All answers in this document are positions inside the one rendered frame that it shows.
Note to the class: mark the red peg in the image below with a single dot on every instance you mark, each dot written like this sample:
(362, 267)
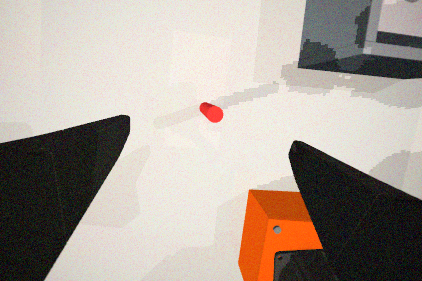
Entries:
(212, 112)

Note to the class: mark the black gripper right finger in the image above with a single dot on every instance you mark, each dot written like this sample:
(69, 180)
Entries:
(368, 229)

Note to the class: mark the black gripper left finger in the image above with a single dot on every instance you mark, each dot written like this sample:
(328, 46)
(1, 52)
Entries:
(47, 183)

